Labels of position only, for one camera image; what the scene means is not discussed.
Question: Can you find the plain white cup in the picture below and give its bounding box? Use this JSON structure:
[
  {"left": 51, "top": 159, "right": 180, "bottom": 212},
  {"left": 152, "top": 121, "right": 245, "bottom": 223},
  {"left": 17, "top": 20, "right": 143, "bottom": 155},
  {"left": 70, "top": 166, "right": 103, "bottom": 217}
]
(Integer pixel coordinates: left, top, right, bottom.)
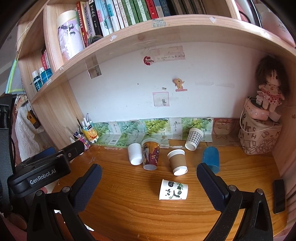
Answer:
[{"left": 127, "top": 143, "right": 143, "bottom": 166}]

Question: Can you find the orange illustrated paper cup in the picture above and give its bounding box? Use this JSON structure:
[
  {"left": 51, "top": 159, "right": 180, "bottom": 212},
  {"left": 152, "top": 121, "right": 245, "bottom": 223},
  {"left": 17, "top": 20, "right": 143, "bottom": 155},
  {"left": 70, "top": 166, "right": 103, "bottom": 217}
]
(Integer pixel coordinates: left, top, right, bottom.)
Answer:
[{"left": 141, "top": 138, "right": 160, "bottom": 171}]

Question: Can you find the blue plastic cup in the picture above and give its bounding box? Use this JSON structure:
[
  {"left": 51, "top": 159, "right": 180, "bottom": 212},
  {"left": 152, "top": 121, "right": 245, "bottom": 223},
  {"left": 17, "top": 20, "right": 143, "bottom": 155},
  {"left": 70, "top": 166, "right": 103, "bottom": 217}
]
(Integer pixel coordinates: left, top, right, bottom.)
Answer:
[{"left": 202, "top": 147, "right": 220, "bottom": 174}]

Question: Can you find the white panda paper cup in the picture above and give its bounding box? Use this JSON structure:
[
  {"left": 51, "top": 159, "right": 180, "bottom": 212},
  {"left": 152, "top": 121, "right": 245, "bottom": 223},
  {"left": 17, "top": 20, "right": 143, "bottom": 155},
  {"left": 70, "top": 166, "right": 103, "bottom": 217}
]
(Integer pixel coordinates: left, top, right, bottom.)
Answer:
[{"left": 159, "top": 179, "right": 189, "bottom": 200}]

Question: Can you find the brown sleeve paper cup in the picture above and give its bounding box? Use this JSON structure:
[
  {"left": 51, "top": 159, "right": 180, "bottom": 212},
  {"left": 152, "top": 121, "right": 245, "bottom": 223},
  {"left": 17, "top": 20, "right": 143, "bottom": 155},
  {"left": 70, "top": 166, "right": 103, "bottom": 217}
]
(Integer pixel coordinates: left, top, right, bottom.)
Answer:
[{"left": 167, "top": 149, "right": 188, "bottom": 176}]

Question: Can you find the grey checkered paper cup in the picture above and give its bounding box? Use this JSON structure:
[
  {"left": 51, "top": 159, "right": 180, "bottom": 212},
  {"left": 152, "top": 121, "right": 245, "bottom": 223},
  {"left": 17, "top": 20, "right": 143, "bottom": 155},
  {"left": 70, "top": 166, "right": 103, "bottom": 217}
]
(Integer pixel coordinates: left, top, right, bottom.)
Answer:
[{"left": 185, "top": 128, "right": 204, "bottom": 151}]

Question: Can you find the pink small box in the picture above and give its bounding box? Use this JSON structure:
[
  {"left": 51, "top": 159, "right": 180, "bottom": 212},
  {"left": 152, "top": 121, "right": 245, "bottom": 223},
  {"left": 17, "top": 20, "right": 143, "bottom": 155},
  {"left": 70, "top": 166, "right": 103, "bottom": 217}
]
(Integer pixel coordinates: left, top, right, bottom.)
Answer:
[{"left": 79, "top": 136, "right": 91, "bottom": 151}]

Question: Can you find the orange pen holder box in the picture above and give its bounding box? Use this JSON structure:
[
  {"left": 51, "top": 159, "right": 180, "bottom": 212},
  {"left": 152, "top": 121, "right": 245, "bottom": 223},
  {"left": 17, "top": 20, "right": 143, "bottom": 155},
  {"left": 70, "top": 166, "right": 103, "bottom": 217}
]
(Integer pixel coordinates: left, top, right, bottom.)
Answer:
[{"left": 82, "top": 123, "right": 99, "bottom": 144}]

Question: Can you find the white hanging garment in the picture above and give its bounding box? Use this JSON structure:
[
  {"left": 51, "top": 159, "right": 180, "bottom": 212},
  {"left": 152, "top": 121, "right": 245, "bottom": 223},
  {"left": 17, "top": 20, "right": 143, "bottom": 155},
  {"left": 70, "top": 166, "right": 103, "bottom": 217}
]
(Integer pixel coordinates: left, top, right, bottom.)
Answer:
[{"left": 15, "top": 94, "right": 44, "bottom": 161}]

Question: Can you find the black phone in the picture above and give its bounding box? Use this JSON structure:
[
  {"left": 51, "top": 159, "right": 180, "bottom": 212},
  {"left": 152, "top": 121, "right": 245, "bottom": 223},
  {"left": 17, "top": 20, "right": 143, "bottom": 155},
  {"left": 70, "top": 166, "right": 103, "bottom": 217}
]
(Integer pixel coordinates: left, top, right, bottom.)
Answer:
[{"left": 273, "top": 179, "right": 285, "bottom": 214}]

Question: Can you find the green grape paper strip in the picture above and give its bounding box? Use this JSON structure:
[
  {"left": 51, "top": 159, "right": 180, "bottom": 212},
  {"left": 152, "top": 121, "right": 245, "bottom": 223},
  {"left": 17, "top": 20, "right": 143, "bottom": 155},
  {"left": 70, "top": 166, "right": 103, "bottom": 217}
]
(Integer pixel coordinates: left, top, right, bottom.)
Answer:
[{"left": 93, "top": 118, "right": 214, "bottom": 149}]

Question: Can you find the teal bottle left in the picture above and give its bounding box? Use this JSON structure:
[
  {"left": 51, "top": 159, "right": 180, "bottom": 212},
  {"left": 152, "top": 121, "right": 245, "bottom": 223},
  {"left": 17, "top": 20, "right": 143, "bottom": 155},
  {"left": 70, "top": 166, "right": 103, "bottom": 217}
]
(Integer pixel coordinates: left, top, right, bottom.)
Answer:
[{"left": 32, "top": 70, "right": 43, "bottom": 91}]

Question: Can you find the teal bottle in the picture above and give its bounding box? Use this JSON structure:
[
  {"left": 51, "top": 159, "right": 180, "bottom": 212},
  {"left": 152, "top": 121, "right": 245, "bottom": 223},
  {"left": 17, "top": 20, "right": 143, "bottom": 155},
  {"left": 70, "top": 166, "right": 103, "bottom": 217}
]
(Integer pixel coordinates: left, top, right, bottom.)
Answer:
[
  {"left": 32, "top": 70, "right": 43, "bottom": 91},
  {"left": 39, "top": 67, "right": 53, "bottom": 84}
]

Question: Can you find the teal bottle right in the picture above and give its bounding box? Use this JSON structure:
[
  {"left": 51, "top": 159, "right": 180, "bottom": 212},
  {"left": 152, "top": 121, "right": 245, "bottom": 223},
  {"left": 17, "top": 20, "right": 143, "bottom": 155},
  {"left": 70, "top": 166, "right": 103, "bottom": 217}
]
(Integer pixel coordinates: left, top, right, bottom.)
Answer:
[{"left": 39, "top": 67, "right": 53, "bottom": 84}]

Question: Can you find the beige patterned storage bag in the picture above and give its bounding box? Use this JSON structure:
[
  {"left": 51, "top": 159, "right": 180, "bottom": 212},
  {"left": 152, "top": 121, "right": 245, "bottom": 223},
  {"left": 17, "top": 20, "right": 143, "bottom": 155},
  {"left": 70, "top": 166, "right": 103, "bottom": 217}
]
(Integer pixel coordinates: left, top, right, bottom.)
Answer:
[{"left": 238, "top": 110, "right": 282, "bottom": 155}]

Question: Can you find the pink sticky note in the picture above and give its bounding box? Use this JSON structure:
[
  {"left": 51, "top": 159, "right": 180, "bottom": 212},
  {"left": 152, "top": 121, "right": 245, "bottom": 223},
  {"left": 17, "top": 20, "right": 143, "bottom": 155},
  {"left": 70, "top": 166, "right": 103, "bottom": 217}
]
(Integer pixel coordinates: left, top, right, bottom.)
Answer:
[{"left": 152, "top": 92, "right": 170, "bottom": 107}]

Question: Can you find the white floral cylinder box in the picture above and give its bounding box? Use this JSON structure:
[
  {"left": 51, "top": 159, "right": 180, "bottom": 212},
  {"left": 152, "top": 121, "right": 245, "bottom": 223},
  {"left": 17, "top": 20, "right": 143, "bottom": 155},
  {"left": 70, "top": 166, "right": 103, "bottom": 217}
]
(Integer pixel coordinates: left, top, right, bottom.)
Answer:
[{"left": 57, "top": 10, "right": 84, "bottom": 63}]

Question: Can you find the pink round box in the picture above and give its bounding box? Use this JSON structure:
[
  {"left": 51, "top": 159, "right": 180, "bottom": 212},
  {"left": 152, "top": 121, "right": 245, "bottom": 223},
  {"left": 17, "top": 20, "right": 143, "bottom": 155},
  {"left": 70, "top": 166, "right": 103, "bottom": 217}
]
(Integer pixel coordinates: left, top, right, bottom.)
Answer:
[{"left": 244, "top": 97, "right": 269, "bottom": 121}]

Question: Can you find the red sticker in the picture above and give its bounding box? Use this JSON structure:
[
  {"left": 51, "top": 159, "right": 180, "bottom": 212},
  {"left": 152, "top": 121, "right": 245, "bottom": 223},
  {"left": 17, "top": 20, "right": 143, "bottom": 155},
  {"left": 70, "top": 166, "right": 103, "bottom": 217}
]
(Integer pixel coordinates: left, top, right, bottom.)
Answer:
[{"left": 143, "top": 56, "right": 154, "bottom": 66}]

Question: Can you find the yellow duck sticker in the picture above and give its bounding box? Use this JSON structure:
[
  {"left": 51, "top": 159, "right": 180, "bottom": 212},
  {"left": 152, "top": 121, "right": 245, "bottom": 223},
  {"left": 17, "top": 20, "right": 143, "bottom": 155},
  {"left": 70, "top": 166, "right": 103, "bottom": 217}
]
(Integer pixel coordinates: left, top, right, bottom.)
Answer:
[{"left": 173, "top": 78, "right": 187, "bottom": 92}]

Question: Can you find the row of books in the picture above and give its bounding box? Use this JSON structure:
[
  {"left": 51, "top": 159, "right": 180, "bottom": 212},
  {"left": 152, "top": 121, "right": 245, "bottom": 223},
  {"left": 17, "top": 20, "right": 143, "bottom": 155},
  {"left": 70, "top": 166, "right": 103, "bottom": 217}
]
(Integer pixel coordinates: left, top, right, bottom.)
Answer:
[{"left": 76, "top": 1, "right": 206, "bottom": 48}]

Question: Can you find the wooden bookshelf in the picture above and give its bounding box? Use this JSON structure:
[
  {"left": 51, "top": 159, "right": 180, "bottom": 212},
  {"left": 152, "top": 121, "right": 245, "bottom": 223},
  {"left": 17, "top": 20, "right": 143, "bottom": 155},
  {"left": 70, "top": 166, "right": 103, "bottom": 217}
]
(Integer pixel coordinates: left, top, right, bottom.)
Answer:
[{"left": 16, "top": 0, "right": 296, "bottom": 176}]

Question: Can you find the brown haired rag doll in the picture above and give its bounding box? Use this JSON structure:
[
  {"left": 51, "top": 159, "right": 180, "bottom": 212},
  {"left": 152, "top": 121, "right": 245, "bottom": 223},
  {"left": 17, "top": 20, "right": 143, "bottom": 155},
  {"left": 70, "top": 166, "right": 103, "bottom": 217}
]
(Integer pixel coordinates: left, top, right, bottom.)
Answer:
[{"left": 255, "top": 56, "right": 290, "bottom": 113}]

